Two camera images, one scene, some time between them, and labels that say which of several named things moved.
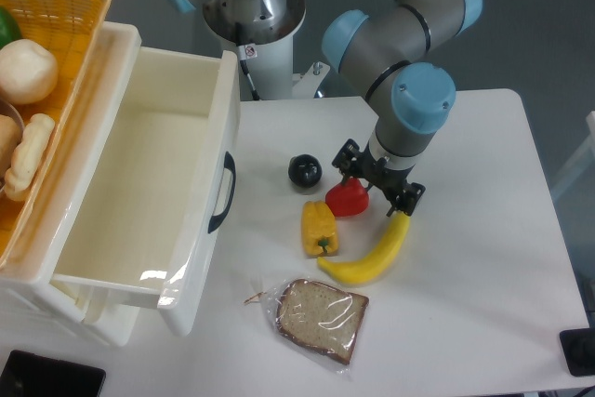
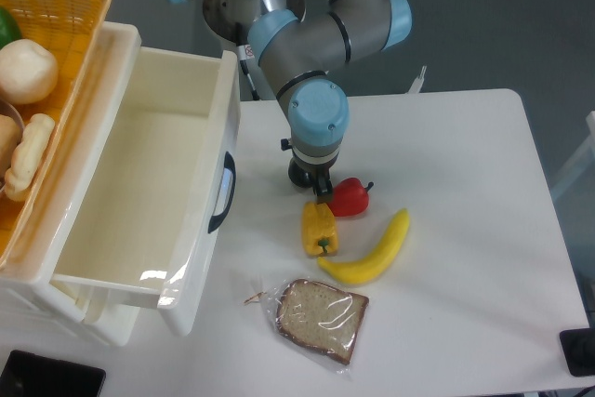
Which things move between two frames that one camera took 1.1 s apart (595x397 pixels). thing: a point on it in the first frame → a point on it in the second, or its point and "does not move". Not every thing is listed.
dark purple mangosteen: x=305 y=170 does not move
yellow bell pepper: x=318 y=229 does not move
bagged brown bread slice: x=317 y=319 does not move
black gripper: x=378 y=173 → x=322 y=183
